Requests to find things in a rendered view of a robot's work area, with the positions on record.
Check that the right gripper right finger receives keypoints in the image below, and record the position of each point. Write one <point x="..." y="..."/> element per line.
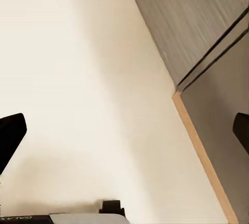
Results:
<point x="241" y="129"/>

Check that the cabinet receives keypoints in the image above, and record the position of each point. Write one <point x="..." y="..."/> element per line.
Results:
<point x="213" y="94"/>

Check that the dishwasher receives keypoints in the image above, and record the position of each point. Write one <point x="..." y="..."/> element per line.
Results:
<point x="186" y="31"/>

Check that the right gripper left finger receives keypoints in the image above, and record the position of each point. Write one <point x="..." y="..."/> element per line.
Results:
<point x="12" y="130"/>

